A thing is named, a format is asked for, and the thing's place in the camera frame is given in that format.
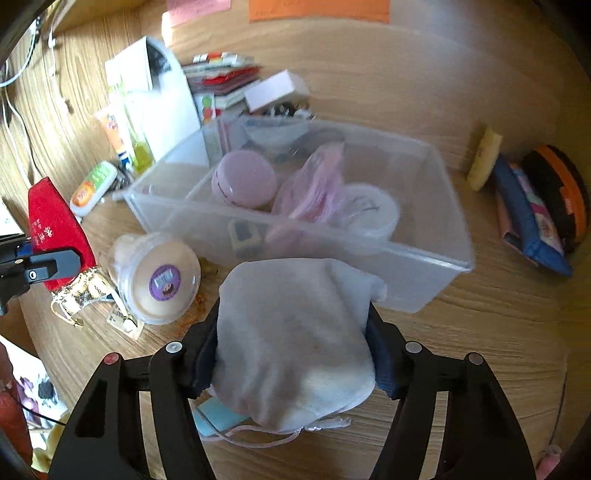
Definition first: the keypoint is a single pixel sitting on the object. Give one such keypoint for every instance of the floral printed paper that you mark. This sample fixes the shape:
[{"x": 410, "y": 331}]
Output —
[{"x": 32, "y": 383}]

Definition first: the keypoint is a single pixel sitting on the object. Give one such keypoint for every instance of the wooden desktop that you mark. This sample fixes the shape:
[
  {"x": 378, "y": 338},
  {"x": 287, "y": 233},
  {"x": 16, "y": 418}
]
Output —
[{"x": 461, "y": 350}]

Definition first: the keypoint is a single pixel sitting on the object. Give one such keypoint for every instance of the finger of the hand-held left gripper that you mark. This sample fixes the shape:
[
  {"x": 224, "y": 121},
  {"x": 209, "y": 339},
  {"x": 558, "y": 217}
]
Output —
[{"x": 46, "y": 267}]

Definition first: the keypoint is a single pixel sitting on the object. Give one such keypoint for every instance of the white paper bag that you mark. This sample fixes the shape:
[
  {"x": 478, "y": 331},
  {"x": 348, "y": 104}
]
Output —
[{"x": 171, "y": 110}]

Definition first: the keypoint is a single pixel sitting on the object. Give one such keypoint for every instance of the white green orange packet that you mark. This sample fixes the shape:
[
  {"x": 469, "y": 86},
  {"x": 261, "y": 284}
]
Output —
[{"x": 92, "y": 187}]

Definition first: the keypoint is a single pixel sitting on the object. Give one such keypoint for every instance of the yellow-green bottle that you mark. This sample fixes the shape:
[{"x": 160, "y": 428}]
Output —
[{"x": 141, "y": 147}]

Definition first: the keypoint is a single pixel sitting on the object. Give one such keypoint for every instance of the blue patterned pouch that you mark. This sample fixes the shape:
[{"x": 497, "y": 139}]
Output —
[{"x": 521, "y": 207}]

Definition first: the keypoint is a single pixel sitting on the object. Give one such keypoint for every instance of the white round container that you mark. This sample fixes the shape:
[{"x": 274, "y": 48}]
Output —
[{"x": 371, "y": 212}]

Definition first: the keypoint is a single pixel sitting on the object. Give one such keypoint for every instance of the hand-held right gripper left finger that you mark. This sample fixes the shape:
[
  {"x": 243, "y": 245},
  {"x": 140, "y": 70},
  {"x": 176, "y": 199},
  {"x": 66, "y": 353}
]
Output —
[{"x": 203, "y": 364}]

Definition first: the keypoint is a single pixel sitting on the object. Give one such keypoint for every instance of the pink round case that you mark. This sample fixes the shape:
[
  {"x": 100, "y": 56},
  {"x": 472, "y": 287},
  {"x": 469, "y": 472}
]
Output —
[{"x": 244, "y": 177}]

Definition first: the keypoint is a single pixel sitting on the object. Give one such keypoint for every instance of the pink flat booklet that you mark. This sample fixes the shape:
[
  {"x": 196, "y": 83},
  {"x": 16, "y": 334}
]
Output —
[{"x": 505, "y": 221}]

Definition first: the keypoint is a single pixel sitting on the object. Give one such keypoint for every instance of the small white box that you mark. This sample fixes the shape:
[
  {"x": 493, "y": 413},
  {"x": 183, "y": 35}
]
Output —
[{"x": 276, "y": 90}]

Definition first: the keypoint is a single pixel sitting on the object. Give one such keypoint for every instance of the clear plastic storage box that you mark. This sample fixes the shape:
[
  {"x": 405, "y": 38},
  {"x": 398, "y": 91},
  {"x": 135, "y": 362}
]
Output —
[{"x": 415, "y": 240}]

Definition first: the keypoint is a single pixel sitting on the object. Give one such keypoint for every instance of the small paper tag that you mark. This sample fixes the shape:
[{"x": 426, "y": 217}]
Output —
[{"x": 123, "y": 323}]

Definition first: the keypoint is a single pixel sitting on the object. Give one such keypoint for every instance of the round cup with purple label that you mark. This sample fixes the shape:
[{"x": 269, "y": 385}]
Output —
[{"x": 159, "y": 281}]

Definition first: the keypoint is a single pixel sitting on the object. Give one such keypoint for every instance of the small dark box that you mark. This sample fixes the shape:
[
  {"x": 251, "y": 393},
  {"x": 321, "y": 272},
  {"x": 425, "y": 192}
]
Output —
[{"x": 244, "y": 235}]

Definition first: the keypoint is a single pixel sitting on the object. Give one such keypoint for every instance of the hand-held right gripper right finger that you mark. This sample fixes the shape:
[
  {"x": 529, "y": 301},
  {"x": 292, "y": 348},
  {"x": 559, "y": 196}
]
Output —
[{"x": 383, "y": 364}]

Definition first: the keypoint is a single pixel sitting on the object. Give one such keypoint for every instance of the white orange tube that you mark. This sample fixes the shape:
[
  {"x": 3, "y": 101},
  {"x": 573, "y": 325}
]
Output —
[{"x": 114, "y": 134}]

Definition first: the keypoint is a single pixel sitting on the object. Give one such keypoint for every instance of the clear bowl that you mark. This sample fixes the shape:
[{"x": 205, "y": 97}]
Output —
[{"x": 272, "y": 131}]

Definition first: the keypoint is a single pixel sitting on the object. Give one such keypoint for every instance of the orange paper sheet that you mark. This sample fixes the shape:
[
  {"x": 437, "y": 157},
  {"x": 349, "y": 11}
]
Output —
[{"x": 318, "y": 10}]

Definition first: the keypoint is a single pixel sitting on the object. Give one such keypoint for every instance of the red cloth pouch gold fringe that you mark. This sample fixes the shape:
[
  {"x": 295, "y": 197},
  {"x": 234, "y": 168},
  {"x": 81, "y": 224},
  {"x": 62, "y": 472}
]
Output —
[{"x": 55, "y": 217}]

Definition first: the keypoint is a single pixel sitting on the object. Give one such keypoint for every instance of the black orange round case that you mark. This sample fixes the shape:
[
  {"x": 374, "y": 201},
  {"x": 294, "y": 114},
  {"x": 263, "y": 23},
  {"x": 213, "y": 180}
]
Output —
[{"x": 561, "y": 180}]

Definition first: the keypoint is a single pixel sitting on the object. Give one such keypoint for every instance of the light blue card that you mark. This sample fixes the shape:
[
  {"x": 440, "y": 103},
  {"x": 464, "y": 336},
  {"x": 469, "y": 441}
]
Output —
[{"x": 217, "y": 415}]

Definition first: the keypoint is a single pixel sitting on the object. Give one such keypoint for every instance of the yellow sponge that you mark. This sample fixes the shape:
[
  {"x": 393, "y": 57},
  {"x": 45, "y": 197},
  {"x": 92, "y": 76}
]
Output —
[{"x": 482, "y": 159}]

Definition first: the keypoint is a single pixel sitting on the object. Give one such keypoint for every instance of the pink plastic bag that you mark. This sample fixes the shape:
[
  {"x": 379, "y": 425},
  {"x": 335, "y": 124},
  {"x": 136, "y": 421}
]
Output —
[{"x": 309, "y": 189}]

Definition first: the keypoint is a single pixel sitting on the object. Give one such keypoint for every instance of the stack of red notebooks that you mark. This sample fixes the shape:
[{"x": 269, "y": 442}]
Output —
[{"x": 221, "y": 78}]

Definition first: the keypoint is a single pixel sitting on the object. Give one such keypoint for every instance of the pink sticky note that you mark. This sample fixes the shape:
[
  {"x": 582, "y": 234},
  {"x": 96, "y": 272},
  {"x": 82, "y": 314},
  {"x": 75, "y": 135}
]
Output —
[{"x": 196, "y": 10}]

